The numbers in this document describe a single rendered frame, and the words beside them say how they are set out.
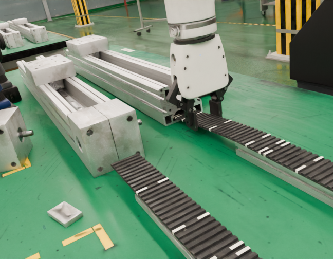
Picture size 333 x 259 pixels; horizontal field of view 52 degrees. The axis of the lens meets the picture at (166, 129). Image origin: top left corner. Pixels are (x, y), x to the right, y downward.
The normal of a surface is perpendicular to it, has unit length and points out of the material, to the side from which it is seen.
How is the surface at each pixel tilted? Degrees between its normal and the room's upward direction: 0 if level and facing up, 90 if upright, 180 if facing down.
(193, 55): 87
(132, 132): 90
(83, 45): 90
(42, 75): 90
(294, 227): 0
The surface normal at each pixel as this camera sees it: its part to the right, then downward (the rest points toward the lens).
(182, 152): -0.16, -0.90
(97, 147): 0.48, 0.29
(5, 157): 0.14, 0.40
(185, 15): -0.26, 0.44
